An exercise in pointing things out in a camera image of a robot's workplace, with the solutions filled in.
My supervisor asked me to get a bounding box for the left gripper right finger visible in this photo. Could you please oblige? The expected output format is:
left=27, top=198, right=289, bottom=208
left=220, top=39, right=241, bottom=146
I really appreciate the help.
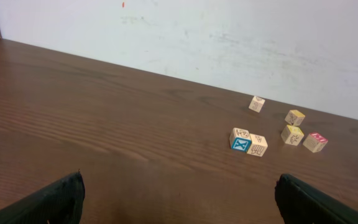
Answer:
left=275, top=174, right=358, bottom=224

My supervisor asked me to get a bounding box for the white block top far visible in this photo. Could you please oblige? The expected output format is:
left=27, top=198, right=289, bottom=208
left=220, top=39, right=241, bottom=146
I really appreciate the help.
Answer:
left=249, top=96, right=265, bottom=113

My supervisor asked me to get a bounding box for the red letter M block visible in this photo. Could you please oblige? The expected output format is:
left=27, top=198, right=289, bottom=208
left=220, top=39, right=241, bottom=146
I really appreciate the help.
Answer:
left=303, top=133, right=328, bottom=153

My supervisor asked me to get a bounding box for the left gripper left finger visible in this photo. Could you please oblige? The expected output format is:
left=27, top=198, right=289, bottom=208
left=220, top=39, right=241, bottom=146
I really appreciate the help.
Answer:
left=0, top=172, right=85, bottom=224

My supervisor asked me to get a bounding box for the yellow block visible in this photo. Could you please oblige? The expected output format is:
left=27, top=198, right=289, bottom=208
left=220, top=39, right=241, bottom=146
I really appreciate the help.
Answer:
left=285, top=110, right=305, bottom=126
left=281, top=124, right=305, bottom=146

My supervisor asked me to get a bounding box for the plain hand sign block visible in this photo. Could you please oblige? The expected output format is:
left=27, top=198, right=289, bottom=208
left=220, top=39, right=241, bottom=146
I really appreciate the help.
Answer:
left=247, top=134, right=268, bottom=157

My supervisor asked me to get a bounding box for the yellow top block far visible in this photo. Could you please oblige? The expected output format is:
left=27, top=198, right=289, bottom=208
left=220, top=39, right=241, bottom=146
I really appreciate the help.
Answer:
left=285, top=110, right=305, bottom=126

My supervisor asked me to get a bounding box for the blue X side block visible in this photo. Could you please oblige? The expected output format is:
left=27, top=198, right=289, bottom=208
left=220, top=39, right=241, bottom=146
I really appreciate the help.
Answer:
left=229, top=128, right=252, bottom=152

